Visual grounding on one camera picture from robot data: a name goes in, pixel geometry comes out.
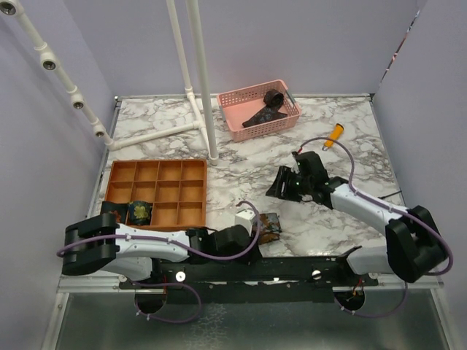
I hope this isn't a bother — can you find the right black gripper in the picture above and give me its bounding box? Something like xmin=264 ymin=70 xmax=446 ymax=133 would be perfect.
xmin=266 ymin=166 xmax=313 ymax=202

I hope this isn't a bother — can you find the brown grey floral tie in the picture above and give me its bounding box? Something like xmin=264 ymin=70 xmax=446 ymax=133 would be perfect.
xmin=258 ymin=212 xmax=282 ymax=245

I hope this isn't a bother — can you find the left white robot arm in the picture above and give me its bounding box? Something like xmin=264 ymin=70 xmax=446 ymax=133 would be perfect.
xmin=57 ymin=209 xmax=262 ymax=288

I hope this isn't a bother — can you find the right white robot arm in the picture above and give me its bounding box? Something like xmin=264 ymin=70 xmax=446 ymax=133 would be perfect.
xmin=266 ymin=152 xmax=452 ymax=285

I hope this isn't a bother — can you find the wooden compartment tray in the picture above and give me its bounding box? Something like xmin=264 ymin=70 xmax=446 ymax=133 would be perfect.
xmin=104 ymin=159 xmax=207 ymax=231

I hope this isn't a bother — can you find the pink perforated plastic basket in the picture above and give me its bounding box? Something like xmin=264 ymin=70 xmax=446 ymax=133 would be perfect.
xmin=217 ymin=79 xmax=301 ymax=142

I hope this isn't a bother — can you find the dark blue-flowered tie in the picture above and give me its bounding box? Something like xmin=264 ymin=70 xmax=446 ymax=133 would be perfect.
xmin=242 ymin=89 xmax=287 ymax=128

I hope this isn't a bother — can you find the navy yellow-flower rolled tie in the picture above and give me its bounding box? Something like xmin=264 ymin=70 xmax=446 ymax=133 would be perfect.
xmin=128 ymin=201 xmax=153 ymax=226

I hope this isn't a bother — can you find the black orange-flower rolled tie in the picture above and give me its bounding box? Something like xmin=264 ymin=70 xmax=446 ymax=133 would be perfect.
xmin=100 ymin=201 xmax=128 ymax=224

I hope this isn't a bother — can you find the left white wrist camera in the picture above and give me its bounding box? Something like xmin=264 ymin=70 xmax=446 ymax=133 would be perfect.
xmin=234 ymin=209 xmax=256 ymax=236

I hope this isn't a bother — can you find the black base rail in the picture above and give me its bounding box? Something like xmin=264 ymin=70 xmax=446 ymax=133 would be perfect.
xmin=120 ymin=255 xmax=378 ymax=304

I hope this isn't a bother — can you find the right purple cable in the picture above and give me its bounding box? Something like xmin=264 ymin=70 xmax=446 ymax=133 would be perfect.
xmin=291 ymin=137 xmax=455 ymax=318

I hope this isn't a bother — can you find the yellow handled utility knife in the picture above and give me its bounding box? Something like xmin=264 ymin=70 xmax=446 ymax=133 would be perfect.
xmin=322 ymin=123 xmax=344 ymax=151

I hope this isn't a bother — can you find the white PVC pipe frame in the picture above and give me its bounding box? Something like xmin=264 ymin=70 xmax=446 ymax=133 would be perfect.
xmin=0 ymin=0 xmax=220 ymax=161

